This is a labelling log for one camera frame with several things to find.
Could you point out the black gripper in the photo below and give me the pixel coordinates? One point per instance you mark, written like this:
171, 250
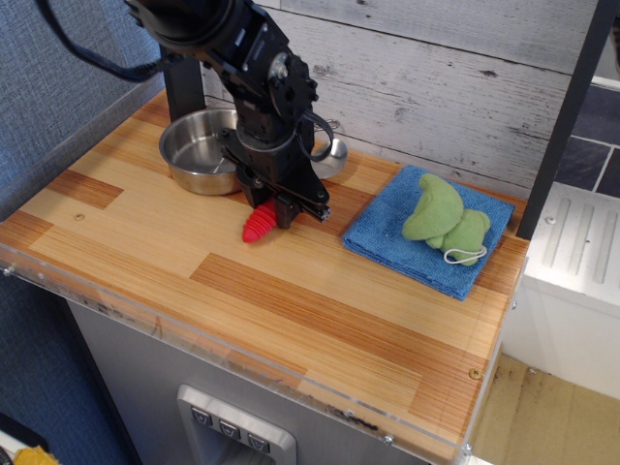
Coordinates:
278, 171

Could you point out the red handled metal spoon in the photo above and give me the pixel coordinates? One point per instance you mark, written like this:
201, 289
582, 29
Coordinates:
264, 217

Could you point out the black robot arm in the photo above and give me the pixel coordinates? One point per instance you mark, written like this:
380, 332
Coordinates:
270, 86

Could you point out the stainless steel saucepan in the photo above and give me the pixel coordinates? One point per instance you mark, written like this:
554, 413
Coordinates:
195, 157

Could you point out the blue folded cloth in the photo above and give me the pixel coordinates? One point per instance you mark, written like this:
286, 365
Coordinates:
376, 235

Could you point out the clear acrylic table edge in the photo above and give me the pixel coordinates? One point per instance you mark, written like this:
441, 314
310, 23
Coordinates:
351, 387

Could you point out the green plush toy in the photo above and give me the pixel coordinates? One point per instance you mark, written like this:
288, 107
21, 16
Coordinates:
443, 223

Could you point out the silver dispenser button panel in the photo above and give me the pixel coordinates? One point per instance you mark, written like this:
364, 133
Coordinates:
220, 433

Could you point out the white grooved drainboard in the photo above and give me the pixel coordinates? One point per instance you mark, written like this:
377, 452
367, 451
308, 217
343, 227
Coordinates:
575, 246

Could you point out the yellow object at corner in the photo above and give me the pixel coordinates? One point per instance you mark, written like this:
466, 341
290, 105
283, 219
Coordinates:
34, 456

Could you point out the dark left upright post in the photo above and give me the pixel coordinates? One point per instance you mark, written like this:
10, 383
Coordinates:
183, 81

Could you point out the dark upright post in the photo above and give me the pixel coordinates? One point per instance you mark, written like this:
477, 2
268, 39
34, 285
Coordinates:
584, 70
183, 81

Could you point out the dark right upright post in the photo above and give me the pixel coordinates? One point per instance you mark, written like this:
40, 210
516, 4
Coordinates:
584, 70

